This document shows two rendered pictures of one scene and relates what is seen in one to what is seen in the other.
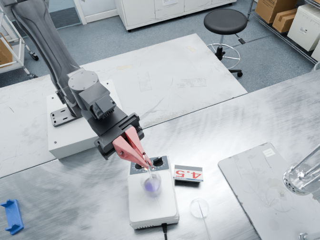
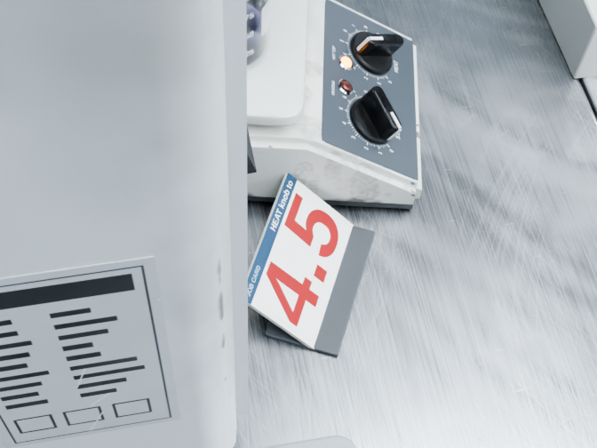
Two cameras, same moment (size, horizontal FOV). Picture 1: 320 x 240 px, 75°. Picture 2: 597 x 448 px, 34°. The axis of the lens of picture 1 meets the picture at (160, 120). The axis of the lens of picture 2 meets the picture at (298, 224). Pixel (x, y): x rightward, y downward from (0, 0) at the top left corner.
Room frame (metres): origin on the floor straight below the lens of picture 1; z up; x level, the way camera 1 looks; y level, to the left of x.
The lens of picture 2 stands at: (0.23, -0.36, 1.42)
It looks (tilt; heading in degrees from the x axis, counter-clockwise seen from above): 58 degrees down; 90
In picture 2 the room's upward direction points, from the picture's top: 4 degrees clockwise
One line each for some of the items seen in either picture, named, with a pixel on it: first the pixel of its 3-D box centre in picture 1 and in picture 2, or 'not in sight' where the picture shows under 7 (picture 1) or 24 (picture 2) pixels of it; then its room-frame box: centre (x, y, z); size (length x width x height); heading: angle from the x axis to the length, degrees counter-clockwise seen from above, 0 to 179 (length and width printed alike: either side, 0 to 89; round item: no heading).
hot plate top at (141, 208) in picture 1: (151, 195); (207, 40); (0.17, 0.05, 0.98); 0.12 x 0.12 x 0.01; 2
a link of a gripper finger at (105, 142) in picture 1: (130, 153); not in sight; (0.19, 0.07, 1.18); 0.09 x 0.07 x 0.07; 38
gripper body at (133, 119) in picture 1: (113, 129); not in sight; (0.26, 0.10, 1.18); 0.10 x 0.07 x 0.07; 128
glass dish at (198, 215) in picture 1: (199, 208); not in sight; (0.14, -0.08, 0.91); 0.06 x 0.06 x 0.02
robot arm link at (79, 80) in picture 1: (86, 92); not in sight; (0.34, 0.15, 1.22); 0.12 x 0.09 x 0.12; 34
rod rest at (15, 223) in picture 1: (11, 215); not in sight; (0.18, 0.47, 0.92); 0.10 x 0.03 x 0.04; 29
